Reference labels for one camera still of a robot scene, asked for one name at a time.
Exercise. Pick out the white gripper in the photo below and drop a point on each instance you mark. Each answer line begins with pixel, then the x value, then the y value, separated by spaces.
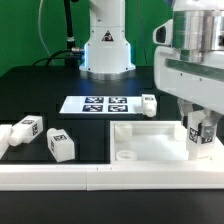
pixel 201 84

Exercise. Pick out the white square table top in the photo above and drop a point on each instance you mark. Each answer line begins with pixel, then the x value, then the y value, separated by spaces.
pixel 146 141

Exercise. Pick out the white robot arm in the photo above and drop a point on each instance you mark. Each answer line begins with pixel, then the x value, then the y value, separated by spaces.
pixel 188 60

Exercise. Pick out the white U-shaped fence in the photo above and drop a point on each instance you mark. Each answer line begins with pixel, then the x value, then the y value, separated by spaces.
pixel 202 174

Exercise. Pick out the white marker tag sheet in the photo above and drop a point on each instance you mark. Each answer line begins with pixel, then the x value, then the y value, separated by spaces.
pixel 101 105

